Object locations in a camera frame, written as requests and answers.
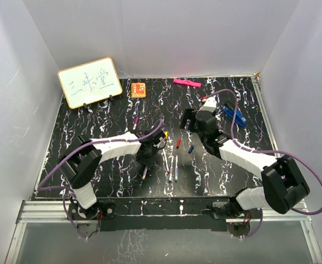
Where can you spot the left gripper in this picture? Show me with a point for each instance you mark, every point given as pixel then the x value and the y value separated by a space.
pixel 148 163

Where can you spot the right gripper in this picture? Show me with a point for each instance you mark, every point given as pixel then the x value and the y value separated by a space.
pixel 189 115

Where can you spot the white pen yellow end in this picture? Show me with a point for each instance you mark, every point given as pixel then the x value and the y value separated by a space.
pixel 144 173

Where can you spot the white pen red end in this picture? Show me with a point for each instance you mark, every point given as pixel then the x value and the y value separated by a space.
pixel 165 161

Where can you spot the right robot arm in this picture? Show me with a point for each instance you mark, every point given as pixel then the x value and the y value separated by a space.
pixel 283 185

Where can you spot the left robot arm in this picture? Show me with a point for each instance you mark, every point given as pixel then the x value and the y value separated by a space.
pixel 80 161

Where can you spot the white pen green end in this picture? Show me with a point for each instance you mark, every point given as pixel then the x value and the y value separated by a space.
pixel 171 169

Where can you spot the blue pen cap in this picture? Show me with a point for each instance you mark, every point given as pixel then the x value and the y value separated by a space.
pixel 191 149

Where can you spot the red pen cap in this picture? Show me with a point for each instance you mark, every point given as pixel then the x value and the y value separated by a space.
pixel 178 143

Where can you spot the white pen blue end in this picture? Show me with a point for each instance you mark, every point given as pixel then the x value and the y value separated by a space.
pixel 176 169

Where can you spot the blue stapler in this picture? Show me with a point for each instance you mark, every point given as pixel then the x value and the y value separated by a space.
pixel 229 109

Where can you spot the pink plastic piece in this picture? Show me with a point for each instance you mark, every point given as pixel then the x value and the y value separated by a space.
pixel 187 82

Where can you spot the orange notepad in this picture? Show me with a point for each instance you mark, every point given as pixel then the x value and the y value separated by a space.
pixel 138 90

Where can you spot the small whiteboard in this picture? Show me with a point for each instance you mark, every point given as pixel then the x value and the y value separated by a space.
pixel 90 82

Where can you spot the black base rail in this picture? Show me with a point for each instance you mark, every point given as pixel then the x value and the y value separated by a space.
pixel 173 213

